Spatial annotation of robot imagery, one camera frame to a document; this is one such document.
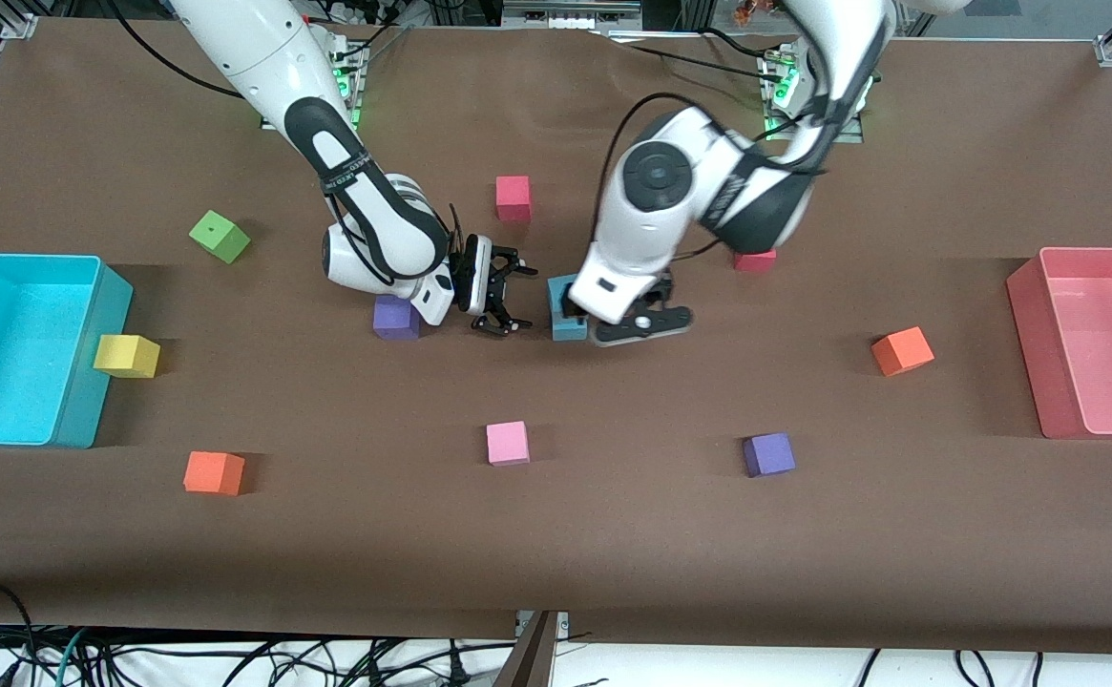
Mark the orange foam block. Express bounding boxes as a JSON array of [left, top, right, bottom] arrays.
[[871, 326, 935, 378], [183, 451, 246, 497]]

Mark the pink foam block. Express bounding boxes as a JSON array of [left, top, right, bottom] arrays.
[[486, 421, 531, 467]]

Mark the pink plastic bin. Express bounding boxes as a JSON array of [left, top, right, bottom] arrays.
[[1006, 246, 1112, 441]]

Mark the dark metal strut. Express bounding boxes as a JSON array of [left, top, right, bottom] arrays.
[[493, 611, 558, 687]]

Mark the brown table cover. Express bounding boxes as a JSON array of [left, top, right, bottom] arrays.
[[0, 17, 1112, 656]]

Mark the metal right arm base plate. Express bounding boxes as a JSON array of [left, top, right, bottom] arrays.
[[260, 38, 367, 133]]

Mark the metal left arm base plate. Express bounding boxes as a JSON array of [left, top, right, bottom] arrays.
[[762, 52, 866, 144]]

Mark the purple foam block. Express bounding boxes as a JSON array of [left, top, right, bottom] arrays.
[[372, 295, 421, 342], [743, 432, 797, 478]]

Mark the cyan plastic bin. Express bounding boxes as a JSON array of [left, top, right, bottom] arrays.
[[0, 252, 135, 449]]

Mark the yellow foam block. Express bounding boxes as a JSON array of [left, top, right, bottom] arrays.
[[93, 334, 161, 380]]

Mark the teal floor cable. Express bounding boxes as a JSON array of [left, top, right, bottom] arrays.
[[52, 628, 91, 687]]

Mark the black cable on table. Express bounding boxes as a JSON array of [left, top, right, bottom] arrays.
[[603, 27, 786, 77]]

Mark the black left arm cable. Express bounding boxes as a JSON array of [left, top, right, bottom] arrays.
[[594, 0, 876, 263]]

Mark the green foam block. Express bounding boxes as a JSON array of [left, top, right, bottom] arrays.
[[188, 210, 253, 265]]

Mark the grey power strip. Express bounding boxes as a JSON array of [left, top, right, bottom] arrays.
[[503, 0, 642, 31]]

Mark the metal table edge bracket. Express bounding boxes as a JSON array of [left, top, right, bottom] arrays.
[[514, 611, 571, 640]]

